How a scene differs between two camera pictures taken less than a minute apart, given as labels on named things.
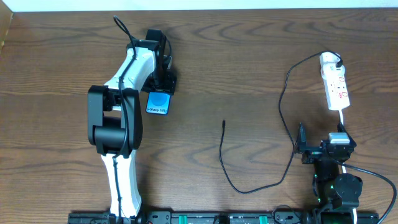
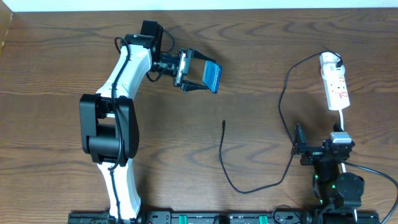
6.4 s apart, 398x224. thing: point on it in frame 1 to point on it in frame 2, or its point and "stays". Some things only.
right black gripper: x=315 y=149 stays
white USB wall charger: x=329 y=71 stays
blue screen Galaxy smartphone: x=158 y=102 to x=211 y=76
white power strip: x=336 y=88 stays
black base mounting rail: x=221 y=217 stays
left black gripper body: x=168 y=83 to x=188 y=68
